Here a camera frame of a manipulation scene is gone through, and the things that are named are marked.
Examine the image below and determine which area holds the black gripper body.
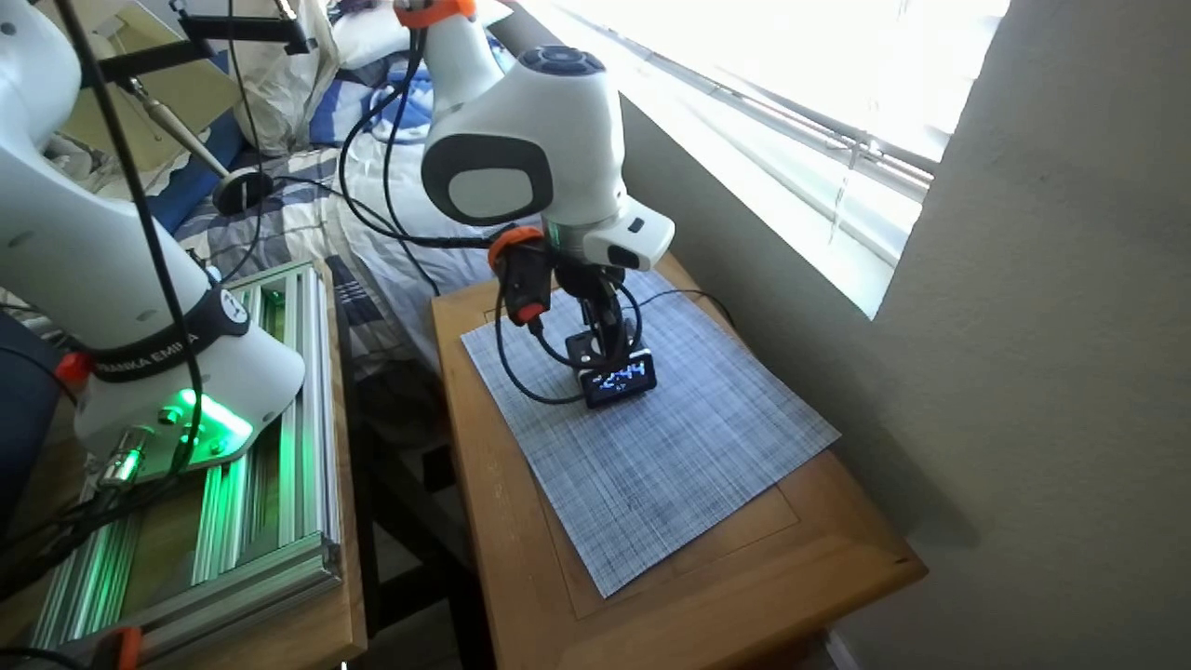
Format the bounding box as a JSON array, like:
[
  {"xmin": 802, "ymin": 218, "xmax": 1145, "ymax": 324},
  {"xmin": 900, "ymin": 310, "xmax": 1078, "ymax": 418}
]
[{"xmin": 550, "ymin": 252, "xmax": 648, "ymax": 336}]

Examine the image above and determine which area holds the grey woven placemat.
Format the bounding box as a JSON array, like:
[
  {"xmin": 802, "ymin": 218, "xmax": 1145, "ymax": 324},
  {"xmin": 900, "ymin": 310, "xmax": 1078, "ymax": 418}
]
[{"xmin": 457, "ymin": 269, "xmax": 846, "ymax": 602}]

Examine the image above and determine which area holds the white bed sheet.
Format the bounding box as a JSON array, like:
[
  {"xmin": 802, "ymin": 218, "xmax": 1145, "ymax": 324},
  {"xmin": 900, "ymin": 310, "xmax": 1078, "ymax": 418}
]
[{"xmin": 322, "ymin": 170, "xmax": 512, "ymax": 377}]

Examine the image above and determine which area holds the blue white patterned blanket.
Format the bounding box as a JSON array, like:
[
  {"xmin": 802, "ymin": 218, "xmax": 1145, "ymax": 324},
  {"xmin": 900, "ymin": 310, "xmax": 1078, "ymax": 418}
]
[{"xmin": 146, "ymin": 47, "xmax": 499, "ymax": 377}]

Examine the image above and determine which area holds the wooden side table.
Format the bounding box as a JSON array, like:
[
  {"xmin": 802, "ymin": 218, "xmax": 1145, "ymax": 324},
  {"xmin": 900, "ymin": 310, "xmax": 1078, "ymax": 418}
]
[{"xmin": 426, "ymin": 252, "xmax": 929, "ymax": 670}]

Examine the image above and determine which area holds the black tripod stand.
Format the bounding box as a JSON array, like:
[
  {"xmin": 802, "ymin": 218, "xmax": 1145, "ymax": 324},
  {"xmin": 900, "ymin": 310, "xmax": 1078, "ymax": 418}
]
[{"xmin": 65, "ymin": 6, "xmax": 316, "ymax": 217}]

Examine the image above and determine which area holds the orange clamp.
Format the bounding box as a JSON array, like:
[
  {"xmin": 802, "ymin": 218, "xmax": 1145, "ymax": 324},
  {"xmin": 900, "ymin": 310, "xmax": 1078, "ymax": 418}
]
[{"xmin": 97, "ymin": 620, "xmax": 151, "ymax": 670}]

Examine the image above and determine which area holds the thin black clock cable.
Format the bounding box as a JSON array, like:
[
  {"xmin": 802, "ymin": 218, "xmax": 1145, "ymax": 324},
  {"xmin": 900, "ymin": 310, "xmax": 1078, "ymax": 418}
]
[{"xmin": 628, "ymin": 284, "xmax": 707, "ymax": 312}]

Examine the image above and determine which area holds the black orange wrist camera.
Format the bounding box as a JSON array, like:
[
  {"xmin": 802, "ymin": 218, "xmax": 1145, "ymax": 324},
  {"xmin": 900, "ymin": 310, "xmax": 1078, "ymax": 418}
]
[{"xmin": 483, "ymin": 223, "xmax": 559, "ymax": 331}]

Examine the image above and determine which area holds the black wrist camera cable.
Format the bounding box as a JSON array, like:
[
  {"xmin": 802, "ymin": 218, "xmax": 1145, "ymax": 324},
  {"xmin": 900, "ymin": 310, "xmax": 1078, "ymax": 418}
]
[{"xmin": 334, "ymin": 33, "xmax": 589, "ymax": 408}]

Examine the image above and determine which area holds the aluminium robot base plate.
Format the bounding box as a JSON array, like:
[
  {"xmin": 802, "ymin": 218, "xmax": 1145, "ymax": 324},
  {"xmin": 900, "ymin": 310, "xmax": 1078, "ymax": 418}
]
[{"xmin": 21, "ymin": 255, "xmax": 344, "ymax": 657}]

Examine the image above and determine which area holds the long black robot cable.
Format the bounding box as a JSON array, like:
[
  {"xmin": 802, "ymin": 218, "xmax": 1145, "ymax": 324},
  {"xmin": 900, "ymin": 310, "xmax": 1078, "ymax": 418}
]
[{"xmin": 47, "ymin": 0, "xmax": 217, "ymax": 479}]

